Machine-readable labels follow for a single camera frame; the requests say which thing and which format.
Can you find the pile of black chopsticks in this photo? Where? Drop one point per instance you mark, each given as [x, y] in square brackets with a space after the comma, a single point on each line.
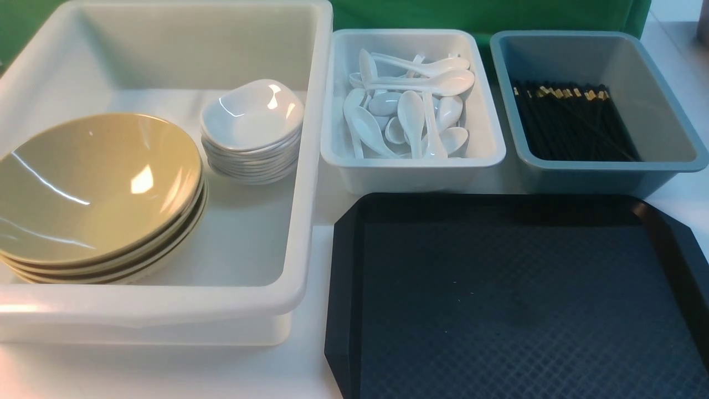
[572, 122]

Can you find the white spoon centre upright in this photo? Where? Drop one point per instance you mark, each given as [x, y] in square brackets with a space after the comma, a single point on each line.
[410, 113]

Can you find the white spoon left lower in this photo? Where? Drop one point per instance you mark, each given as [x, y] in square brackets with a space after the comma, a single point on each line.
[366, 127]

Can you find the white sauce dish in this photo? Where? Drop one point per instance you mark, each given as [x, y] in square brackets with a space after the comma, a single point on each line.
[254, 117]

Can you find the stack of white sauce dishes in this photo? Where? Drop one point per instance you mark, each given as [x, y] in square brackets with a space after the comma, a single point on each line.
[254, 168]

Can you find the blue-grey chopstick bin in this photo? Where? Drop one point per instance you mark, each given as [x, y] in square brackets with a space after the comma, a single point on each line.
[662, 133]

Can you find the black textured serving tray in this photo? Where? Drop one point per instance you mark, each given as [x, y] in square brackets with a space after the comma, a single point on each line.
[440, 295]

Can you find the white spoon top long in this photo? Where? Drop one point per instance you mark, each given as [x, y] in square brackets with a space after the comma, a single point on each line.
[431, 69]

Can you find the stack of olive bowls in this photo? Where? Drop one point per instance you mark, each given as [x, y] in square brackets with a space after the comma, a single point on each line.
[127, 268]

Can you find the white spoon bin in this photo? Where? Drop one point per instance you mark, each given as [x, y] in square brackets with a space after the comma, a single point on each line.
[364, 171]

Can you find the olive noodle bowl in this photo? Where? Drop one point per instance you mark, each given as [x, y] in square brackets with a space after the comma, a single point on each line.
[95, 187]

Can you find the white spoon right lower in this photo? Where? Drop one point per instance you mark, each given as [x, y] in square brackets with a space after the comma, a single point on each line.
[455, 140]

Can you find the large white plastic tub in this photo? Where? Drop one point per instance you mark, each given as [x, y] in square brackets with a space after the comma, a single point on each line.
[237, 279]

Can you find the white spoon upper horizontal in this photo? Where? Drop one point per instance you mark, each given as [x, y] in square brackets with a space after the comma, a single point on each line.
[451, 83]

